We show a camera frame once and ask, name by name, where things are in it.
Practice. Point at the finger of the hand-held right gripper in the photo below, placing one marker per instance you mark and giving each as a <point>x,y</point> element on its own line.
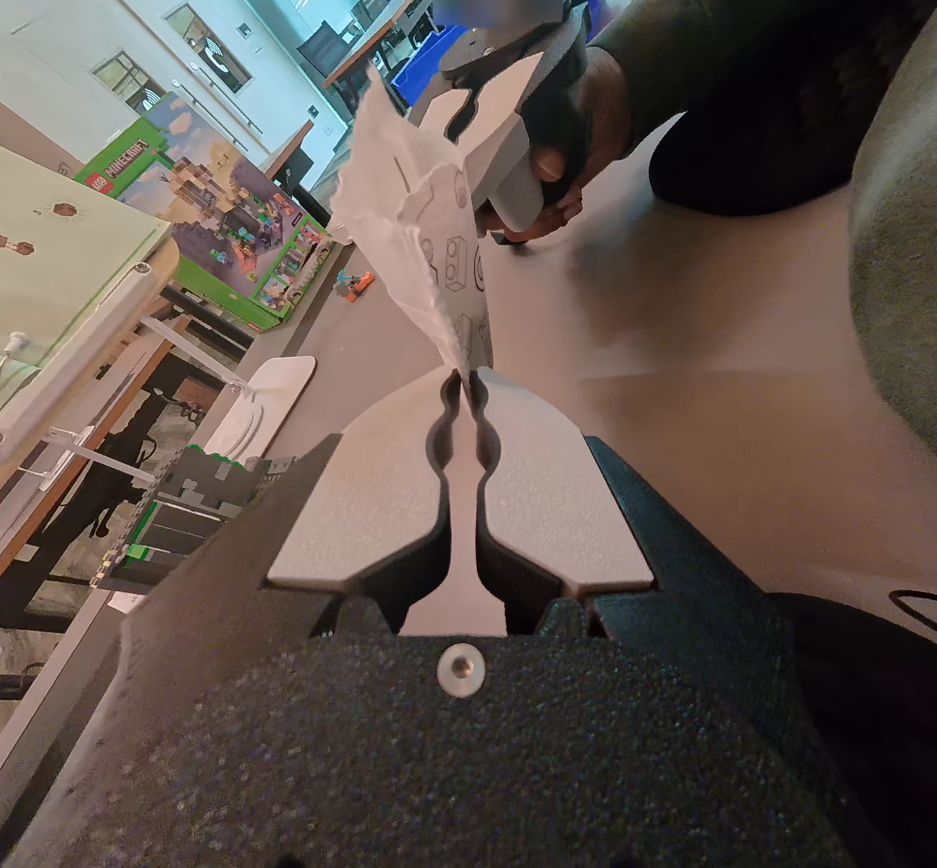
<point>439,114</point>
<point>505,151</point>

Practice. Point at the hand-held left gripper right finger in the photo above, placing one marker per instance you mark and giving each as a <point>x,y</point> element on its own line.
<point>564,509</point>

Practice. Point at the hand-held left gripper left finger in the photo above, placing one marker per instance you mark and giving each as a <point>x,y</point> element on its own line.
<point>366,509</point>

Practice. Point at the small brick-print paper bag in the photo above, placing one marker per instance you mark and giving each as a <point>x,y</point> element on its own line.
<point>410,224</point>

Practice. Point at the person's right forearm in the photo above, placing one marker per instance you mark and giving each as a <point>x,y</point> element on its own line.
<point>732,19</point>

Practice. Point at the wood-edged background desk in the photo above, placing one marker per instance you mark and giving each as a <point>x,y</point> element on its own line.
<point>380,26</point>

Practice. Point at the grey desk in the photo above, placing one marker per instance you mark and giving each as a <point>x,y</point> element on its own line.
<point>659,370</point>

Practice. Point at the person's right hand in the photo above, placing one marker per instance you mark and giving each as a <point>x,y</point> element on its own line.
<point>607,114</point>

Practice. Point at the grey brick building model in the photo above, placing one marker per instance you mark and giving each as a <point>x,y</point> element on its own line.
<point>197,509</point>

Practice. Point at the small orange brick figure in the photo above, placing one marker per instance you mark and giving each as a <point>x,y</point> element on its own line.
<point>355,286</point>

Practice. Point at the green toy box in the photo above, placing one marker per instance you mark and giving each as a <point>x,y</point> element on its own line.
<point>219,224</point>

